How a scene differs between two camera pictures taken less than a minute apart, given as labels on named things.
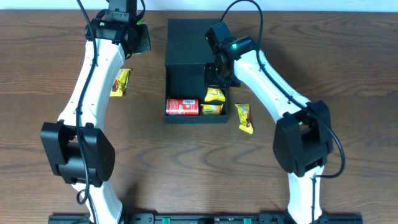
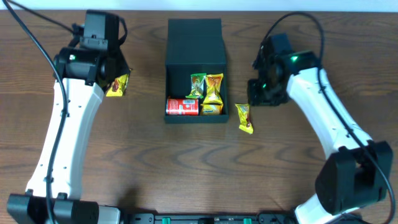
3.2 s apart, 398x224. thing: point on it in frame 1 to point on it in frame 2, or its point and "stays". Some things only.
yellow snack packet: x=244 y=113 stays
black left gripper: x=145 y=44 to x=123 y=68
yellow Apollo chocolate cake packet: x=120 y=83 stays
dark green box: x=187 y=52 stays
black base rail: x=205 y=219 stays
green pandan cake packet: x=140 y=22 to x=197 y=90
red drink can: x=182 y=107 stays
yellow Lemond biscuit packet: x=211 y=109 stays
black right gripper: x=209 y=81 to x=254 y=99
